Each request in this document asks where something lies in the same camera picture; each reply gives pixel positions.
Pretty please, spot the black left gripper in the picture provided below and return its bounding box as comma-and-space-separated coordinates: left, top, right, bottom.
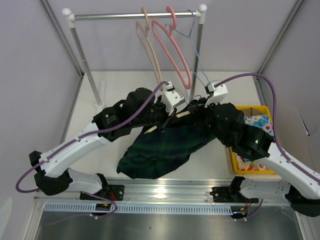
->
131, 94, 179, 132

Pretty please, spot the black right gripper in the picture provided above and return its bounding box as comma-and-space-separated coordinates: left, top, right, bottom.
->
189, 96, 230, 146

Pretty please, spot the cream plastic hanger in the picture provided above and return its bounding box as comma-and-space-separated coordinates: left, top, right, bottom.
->
142, 95, 201, 135

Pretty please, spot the green navy plaid skirt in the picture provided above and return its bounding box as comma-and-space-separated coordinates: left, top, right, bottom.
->
116, 114, 216, 179

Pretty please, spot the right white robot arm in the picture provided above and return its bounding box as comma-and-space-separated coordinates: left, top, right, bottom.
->
188, 102, 320, 217

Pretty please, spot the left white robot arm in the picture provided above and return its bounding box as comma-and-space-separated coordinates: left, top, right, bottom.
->
29, 87, 179, 200

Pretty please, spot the tan wooden hanger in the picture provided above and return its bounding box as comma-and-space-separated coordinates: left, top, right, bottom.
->
135, 7, 163, 84

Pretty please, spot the pink plastic hanger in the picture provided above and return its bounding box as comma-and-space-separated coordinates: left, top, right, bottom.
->
151, 6, 193, 90

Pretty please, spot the brown cloth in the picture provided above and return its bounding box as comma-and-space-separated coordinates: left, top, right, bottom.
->
241, 108, 262, 117

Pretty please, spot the blue floral cloth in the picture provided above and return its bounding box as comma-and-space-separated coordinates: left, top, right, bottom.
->
236, 114, 274, 172

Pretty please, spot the yellow plastic bin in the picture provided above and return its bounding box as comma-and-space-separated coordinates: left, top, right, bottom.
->
229, 105, 276, 175

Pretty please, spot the silver clothes rack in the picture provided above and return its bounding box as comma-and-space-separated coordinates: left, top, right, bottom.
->
62, 4, 208, 108

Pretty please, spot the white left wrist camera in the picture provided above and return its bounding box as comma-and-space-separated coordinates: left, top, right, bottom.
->
160, 81, 186, 116

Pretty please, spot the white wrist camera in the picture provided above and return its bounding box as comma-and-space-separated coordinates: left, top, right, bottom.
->
204, 80, 228, 108
160, 81, 186, 116

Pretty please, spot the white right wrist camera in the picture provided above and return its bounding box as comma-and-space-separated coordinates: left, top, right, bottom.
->
204, 80, 228, 108

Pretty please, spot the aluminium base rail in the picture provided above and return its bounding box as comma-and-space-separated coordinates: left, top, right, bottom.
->
33, 177, 305, 203

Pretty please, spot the blue wire hanger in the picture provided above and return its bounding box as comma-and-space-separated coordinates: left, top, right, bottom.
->
173, 9, 210, 86

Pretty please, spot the slotted grey cable duct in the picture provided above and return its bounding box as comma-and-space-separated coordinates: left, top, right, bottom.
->
44, 202, 233, 216

